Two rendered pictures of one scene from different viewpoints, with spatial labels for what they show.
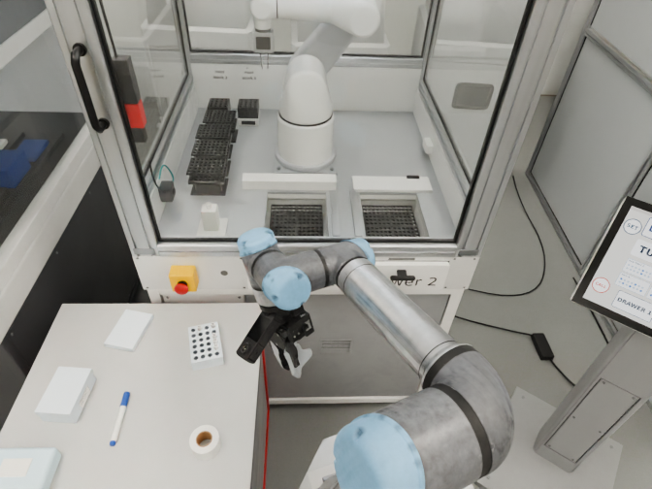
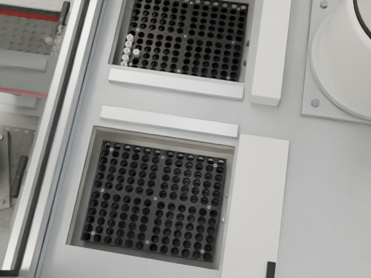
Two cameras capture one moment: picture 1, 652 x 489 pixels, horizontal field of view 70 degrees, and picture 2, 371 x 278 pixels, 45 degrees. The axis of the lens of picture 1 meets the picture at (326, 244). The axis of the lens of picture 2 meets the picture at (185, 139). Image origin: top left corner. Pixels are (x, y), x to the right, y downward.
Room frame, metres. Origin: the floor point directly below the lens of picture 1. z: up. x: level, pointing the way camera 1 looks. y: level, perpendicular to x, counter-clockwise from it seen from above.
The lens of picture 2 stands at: (1.27, -0.32, 1.66)
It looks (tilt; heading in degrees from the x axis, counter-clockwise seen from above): 73 degrees down; 108
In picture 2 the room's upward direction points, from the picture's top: 5 degrees counter-clockwise
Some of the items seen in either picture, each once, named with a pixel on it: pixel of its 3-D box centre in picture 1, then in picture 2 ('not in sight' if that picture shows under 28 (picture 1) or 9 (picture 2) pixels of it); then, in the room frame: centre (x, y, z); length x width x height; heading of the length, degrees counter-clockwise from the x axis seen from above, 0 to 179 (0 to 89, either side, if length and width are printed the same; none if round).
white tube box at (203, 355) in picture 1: (206, 345); not in sight; (0.75, 0.33, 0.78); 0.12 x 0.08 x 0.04; 18
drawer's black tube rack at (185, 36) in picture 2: not in sight; (185, 44); (1.15, 0.10, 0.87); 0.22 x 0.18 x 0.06; 4
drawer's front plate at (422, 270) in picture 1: (399, 276); not in sight; (0.98, -0.23, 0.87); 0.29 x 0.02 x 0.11; 94
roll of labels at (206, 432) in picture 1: (205, 442); not in sight; (0.48, 0.26, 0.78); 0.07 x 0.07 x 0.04
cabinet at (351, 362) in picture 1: (309, 269); not in sight; (1.43, 0.07, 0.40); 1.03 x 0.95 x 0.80; 94
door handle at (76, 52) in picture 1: (88, 93); not in sight; (0.90, 0.51, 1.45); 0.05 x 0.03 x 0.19; 4
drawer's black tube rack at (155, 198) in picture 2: not in sight; (157, 201); (1.18, -0.21, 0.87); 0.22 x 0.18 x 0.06; 4
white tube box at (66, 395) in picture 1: (67, 394); not in sight; (0.58, 0.64, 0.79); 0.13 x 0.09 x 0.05; 179
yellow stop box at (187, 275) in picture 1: (183, 278); not in sight; (0.91, 0.41, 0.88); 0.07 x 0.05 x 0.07; 94
